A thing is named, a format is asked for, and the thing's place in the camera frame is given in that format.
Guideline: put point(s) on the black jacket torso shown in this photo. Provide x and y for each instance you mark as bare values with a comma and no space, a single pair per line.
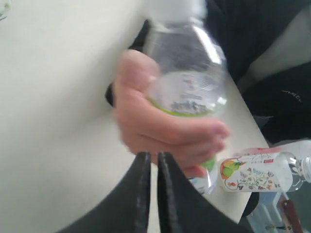
267,44

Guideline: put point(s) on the person's open hand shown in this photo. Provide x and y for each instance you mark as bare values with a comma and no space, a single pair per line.
143,127

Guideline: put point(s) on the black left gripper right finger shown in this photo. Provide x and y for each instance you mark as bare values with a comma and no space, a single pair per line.
181,208

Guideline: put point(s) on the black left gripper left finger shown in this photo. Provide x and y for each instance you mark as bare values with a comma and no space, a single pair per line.
126,208

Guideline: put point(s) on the green lime sports drink bottle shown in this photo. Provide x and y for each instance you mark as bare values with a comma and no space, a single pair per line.
191,63

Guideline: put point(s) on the pink peach soda bottle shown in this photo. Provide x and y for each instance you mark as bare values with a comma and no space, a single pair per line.
299,149

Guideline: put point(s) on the clear plastic storage box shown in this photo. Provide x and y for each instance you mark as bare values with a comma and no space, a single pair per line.
267,217

